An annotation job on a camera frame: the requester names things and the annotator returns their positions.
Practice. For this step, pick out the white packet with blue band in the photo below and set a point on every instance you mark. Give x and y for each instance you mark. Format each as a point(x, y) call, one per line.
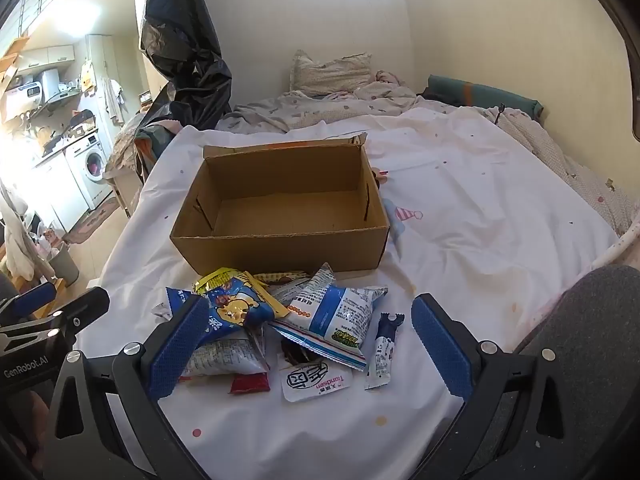
point(330, 320)

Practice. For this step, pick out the white kitchen counter cabinet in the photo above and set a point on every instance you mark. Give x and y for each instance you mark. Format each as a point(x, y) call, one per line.
point(52, 190)

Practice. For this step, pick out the white sachet with black print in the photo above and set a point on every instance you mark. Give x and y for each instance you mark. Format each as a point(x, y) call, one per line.
point(312, 382)

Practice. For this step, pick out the pink patterned quilt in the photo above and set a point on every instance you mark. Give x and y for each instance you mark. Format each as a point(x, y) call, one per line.
point(310, 110)

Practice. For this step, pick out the person's left hand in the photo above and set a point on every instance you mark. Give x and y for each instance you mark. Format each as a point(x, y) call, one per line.
point(31, 420)

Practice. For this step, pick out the yellow cartoon snack packet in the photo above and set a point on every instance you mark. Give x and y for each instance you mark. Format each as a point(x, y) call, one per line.
point(240, 300)

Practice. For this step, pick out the teal orange cloth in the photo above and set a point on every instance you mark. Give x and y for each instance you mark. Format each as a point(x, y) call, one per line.
point(147, 152)

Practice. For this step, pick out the grey trash bin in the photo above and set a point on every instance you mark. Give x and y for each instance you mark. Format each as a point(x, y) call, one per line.
point(64, 266)

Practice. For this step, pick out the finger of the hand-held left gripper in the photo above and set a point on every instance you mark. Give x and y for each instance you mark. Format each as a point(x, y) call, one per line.
point(32, 297)
point(82, 307)

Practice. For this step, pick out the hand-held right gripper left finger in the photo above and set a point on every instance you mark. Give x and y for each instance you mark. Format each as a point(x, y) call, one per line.
point(180, 347)

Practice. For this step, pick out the brown cardboard box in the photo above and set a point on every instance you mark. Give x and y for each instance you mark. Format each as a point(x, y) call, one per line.
point(280, 200)

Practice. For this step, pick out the hanging white clothes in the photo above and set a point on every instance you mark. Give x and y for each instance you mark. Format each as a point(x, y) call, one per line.
point(17, 230)

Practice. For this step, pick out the patterned floor rug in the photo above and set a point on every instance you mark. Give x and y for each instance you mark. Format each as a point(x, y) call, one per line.
point(92, 220)

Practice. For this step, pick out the white washing machine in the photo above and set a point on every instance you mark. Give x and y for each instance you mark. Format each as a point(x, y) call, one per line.
point(92, 165)

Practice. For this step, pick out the brown chocolate packet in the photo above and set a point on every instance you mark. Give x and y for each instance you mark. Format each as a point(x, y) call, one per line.
point(296, 352)

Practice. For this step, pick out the white water heater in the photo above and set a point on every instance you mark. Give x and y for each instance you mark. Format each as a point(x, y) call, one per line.
point(50, 85)

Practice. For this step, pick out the red white snack bar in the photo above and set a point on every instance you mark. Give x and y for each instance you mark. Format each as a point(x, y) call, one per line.
point(249, 384)

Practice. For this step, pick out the silver snack packet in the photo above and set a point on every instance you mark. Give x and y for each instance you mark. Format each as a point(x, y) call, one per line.
point(225, 357)

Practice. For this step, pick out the range hood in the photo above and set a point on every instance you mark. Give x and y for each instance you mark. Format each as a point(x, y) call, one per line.
point(60, 99)

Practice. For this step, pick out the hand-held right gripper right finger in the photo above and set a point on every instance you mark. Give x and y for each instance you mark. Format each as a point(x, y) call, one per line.
point(442, 350)

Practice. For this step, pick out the black plastic bag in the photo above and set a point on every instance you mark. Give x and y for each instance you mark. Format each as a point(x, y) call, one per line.
point(185, 45)

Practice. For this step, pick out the person's grey trouser leg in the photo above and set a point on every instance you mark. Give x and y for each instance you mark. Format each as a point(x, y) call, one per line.
point(600, 340)

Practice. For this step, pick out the tall white cabinet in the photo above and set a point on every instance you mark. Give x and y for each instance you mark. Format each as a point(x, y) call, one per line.
point(102, 60)

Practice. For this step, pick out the floral pillow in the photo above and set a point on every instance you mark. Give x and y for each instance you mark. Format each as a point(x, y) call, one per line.
point(330, 72)

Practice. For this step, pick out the small blue white snack bar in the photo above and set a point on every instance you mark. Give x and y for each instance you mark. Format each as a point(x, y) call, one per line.
point(384, 355)

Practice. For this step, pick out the green bolster pillow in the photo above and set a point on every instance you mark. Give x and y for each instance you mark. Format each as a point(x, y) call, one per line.
point(480, 94)

